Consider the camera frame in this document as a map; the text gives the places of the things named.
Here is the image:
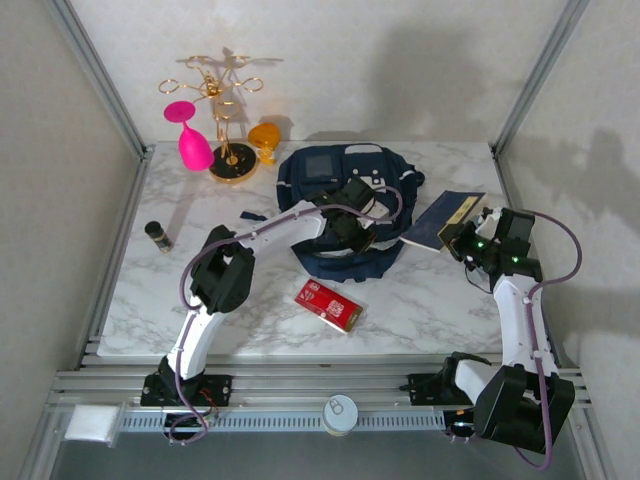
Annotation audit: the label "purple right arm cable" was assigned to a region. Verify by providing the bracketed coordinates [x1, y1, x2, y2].
[444, 212, 584, 471]

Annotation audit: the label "red pencil case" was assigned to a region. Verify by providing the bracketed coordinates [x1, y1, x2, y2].
[293, 278, 369, 335]

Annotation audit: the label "orange glass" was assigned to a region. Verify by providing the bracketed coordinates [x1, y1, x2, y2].
[247, 122, 282, 167]

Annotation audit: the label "aluminium front frame rails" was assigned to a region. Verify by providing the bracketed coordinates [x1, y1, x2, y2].
[44, 353, 596, 414]

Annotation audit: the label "silver tin can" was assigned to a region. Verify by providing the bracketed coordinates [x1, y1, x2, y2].
[321, 394, 359, 437]

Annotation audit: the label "aluminium left frame post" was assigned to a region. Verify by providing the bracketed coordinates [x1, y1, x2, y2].
[42, 0, 156, 157]

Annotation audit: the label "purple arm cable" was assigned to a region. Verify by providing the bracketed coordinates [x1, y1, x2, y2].
[444, 212, 584, 471]
[167, 185, 404, 446]

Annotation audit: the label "aluminium frame post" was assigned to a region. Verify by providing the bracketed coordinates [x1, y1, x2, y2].
[42, 0, 156, 157]
[492, 0, 592, 154]

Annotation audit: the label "small black bottle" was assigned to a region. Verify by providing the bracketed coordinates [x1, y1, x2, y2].
[144, 221, 174, 255]

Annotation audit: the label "aluminium left side rail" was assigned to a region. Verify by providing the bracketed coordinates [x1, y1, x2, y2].
[77, 147, 156, 371]

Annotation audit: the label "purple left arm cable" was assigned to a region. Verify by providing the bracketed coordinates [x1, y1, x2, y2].
[167, 185, 404, 446]

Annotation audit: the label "grey slotted cable duct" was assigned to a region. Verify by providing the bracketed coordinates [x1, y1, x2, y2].
[119, 409, 447, 434]

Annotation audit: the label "navy blue backpack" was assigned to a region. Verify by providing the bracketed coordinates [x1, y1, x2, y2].
[239, 143, 426, 284]

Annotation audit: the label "aluminium right frame post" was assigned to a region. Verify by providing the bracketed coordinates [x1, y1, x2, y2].
[492, 0, 592, 154]

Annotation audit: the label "aluminium rail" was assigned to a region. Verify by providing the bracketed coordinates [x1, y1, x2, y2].
[492, 144, 584, 374]
[77, 147, 156, 371]

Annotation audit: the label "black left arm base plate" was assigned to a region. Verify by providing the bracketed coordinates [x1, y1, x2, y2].
[139, 373, 234, 407]

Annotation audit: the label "aluminium right side rail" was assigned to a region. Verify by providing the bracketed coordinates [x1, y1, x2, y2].
[492, 144, 584, 374]

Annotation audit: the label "navy blue book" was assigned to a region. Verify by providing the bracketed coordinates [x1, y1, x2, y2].
[401, 189, 487, 253]

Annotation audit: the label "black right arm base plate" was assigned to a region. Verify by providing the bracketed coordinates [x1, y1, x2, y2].
[407, 372, 501, 406]

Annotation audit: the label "pink wine glass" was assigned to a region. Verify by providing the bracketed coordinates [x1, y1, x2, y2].
[162, 99, 216, 173]

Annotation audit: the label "white foam block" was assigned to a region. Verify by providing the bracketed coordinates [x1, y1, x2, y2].
[63, 404, 121, 444]

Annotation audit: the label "gold wire glass rack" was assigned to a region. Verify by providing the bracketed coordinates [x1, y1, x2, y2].
[158, 53, 262, 186]

